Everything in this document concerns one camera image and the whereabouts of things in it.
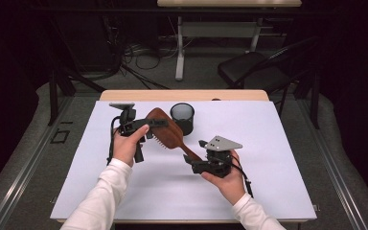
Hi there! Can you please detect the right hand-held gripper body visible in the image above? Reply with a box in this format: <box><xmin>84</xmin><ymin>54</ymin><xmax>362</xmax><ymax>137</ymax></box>
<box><xmin>191</xmin><ymin>135</ymin><xmax>243</xmax><ymax>179</ymax></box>

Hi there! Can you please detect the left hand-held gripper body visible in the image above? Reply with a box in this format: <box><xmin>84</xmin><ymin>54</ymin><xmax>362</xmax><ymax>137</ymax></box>
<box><xmin>108</xmin><ymin>102</ymin><xmax>150</xmax><ymax>164</ymax></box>

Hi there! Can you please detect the brown wooden hairbrush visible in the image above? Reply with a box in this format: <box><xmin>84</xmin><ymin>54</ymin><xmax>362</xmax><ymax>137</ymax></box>
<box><xmin>145</xmin><ymin>107</ymin><xmax>203</xmax><ymax>162</ymax></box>

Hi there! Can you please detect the person's left hand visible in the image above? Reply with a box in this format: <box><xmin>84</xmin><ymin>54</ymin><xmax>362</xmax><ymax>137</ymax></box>
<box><xmin>111</xmin><ymin>124</ymin><xmax>150</xmax><ymax>168</ymax></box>

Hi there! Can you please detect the person's right hand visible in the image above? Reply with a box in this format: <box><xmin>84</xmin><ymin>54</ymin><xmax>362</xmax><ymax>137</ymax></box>
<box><xmin>200</xmin><ymin>150</ymin><xmax>247</xmax><ymax>206</ymax></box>

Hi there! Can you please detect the black mesh cup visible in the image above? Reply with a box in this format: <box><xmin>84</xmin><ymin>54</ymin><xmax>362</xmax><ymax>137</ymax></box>
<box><xmin>170</xmin><ymin>102</ymin><xmax>196</xmax><ymax>137</ymax></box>

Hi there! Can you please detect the light wooden table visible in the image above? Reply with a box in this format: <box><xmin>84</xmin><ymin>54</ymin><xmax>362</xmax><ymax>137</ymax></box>
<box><xmin>57</xmin><ymin>89</ymin><xmax>317</xmax><ymax>224</ymax></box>

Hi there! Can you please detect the white table mat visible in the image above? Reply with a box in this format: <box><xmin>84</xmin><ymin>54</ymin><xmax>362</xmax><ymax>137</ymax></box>
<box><xmin>50</xmin><ymin>100</ymin><xmax>318</xmax><ymax>221</ymax></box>

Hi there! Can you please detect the square floor hatch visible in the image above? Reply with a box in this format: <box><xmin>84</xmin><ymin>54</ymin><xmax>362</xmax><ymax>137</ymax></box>
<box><xmin>50</xmin><ymin>127</ymin><xmax>71</xmax><ymax>145</ymax></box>

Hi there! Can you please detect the white-legged desk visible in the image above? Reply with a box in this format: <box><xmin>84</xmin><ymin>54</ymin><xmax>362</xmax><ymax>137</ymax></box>
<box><xmin>156</xmin><ymin>0</ymin><xmax>303</xmax><ymax>81</ymax></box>

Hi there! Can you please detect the black metal stand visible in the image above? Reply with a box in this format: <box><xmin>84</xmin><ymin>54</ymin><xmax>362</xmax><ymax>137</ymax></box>
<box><xmin>47</xmin><ymin>65</ymin><xmax>107</xmax><ymax>127</ymax></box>

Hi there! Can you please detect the black folding chair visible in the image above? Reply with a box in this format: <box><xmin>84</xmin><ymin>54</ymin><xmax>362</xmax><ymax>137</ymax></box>
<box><xmin>217</xmin><ymin>35</ymin><xmax>321</xmax><ymax>118</ymax></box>

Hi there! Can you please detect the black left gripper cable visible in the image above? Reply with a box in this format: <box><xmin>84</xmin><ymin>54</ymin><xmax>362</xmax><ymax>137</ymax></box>
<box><xmin>106</xmin><ymin>115</ymin><xmax>123</xmax><ymax>166</ymax></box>

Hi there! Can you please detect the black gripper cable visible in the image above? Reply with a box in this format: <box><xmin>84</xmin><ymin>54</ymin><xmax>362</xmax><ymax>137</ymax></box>
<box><xmin>230</xmin><ymin>155</ymin><xmax>255</xmax><ymax>199</ymax></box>
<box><xmin>106</xmin><ymin>115</ymin><xmax>123</xmax><ymax>166</ymax></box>

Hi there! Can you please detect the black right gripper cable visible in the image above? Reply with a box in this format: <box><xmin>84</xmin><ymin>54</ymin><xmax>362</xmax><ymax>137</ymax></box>
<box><xmin>230</xmin><ymin>155</ymin><xmax>255</xmax><ymax>199</ymax></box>

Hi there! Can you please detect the tangle of floor cables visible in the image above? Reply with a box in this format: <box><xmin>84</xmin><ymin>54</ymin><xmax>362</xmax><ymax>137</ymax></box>
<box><xmin>103</xmin><ymin>15</ymin><xmax>181</xmax><ymax>91</ymax></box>

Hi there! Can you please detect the aluminium floor rail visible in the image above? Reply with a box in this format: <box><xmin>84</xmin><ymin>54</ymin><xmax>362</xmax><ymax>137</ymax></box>
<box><xmin>0</xmin><ymin>95</ymin><xmax>75</xmax><ymax>230</ymax></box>
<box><xmin>295</xmin><ymin>97</ymin><xmax>368</xmax><ymax>230</ymax></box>

